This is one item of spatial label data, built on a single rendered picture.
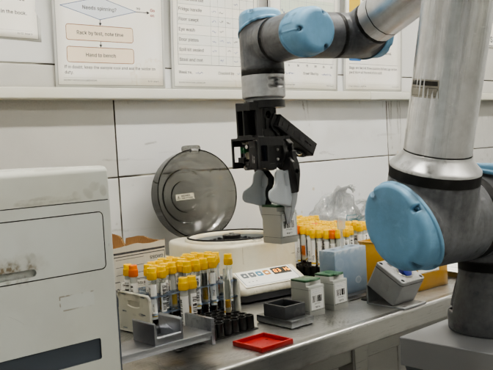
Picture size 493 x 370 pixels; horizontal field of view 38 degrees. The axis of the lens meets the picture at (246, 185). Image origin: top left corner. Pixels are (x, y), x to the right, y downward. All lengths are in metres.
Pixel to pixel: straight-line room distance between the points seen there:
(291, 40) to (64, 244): 0.47
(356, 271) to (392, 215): 0.57
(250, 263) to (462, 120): 0.72
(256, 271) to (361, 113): 0.96
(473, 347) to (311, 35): 0.51
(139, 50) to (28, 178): 0.91
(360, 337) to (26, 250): 0.61
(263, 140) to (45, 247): 0.44
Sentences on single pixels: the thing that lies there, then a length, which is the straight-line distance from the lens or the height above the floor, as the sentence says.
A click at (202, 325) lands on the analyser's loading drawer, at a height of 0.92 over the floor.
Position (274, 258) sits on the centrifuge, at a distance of 1.54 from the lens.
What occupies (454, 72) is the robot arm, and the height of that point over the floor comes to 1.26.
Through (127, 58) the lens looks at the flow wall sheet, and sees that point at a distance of 1.76.
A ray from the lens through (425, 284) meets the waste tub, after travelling 1.54.
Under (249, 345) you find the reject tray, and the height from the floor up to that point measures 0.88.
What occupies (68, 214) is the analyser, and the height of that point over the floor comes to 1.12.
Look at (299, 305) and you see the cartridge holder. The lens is 1.28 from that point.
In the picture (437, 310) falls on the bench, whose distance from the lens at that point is 1.46.
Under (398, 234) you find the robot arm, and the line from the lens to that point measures 0.92.
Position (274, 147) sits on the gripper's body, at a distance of 1.22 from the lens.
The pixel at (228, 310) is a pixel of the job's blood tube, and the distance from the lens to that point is 1.27.
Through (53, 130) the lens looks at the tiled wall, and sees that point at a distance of 1.65.
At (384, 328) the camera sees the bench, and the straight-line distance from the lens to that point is 1.33.
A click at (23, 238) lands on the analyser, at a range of 0.92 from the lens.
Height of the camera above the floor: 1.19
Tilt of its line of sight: 3 degrees down
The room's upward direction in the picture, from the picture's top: 3 degrees counter-clockwise
